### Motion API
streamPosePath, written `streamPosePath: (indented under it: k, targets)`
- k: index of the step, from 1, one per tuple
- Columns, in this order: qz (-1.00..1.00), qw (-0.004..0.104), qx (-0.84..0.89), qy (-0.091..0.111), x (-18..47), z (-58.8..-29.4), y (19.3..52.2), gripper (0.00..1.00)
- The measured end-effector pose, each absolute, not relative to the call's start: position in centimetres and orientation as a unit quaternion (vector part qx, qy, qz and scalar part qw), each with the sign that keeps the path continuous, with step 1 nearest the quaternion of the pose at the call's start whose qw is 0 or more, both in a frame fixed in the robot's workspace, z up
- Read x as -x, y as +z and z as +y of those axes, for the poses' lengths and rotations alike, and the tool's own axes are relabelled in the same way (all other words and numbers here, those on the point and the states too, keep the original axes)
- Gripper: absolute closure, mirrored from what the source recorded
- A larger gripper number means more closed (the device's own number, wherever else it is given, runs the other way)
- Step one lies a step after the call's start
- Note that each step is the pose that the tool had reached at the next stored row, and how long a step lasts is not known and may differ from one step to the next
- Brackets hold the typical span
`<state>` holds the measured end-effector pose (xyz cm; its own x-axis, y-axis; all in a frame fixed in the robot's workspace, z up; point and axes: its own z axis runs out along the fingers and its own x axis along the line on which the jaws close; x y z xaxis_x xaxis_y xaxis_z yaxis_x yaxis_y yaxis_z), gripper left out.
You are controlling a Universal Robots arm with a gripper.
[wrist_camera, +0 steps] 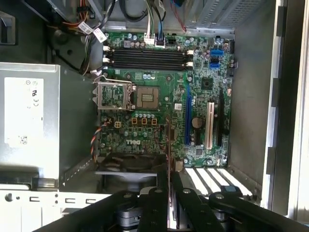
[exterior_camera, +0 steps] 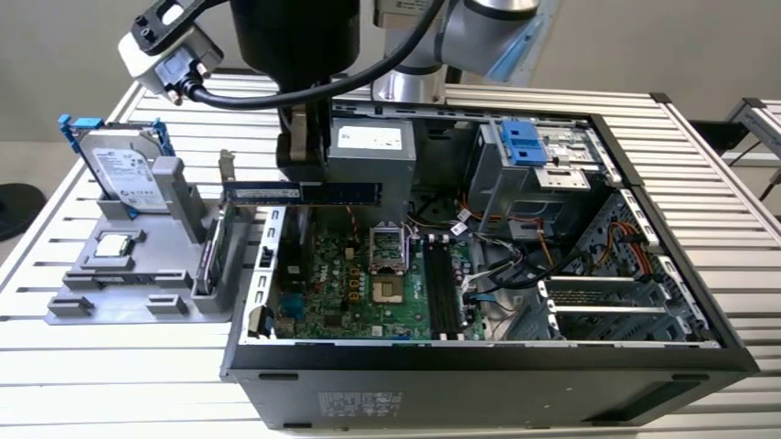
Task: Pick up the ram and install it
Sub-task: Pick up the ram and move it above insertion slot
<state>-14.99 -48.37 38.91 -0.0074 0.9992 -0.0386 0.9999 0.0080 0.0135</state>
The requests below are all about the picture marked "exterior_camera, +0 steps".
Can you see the CPU socket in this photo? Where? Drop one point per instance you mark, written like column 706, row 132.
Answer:
column 389, row 290

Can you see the black PC case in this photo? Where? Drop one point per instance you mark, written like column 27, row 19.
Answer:
column 488, row 398

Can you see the long dark RAM stick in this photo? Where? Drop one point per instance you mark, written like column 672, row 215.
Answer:
column 122, row 277
column 262, row 192

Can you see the silver disk bay cage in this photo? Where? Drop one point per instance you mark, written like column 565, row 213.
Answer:
column 611, row 310

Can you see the black blue plastic tab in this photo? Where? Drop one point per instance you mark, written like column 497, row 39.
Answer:
column 260, row 322

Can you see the grey power supply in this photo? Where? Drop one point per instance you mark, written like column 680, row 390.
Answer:
column 373, row 183

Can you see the blue plastic drive latch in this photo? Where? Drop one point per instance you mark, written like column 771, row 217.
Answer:
column 519, row 142

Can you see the black round stand base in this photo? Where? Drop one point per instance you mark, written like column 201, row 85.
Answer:
column 18, row 210

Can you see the grey metal drive cage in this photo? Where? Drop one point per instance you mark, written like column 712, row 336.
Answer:
column 507, row 192

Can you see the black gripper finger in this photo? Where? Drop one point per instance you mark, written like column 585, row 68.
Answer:
column 317, row 151

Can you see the silver CPU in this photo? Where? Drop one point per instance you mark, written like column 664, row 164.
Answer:
column 112, row 248

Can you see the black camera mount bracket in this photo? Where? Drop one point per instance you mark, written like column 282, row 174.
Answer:
column 146, row 27

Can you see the blue expansion slot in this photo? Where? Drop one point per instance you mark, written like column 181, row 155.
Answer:
column 293, row 306

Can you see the graphics card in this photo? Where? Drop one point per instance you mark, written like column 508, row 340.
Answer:
column 214, row 256

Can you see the hard disk in blue carrier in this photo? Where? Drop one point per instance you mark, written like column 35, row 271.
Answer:
column 120, row 169

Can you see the green motherboard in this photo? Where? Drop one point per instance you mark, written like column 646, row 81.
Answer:
column 336, row 283

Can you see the black RAM slot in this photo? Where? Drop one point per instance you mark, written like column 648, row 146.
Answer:
column 432, row 288
column 457, row 288
column 441, row 288
column 449, row 288

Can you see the grey parts rack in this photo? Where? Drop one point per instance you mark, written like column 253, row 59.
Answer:
column 160, row 238

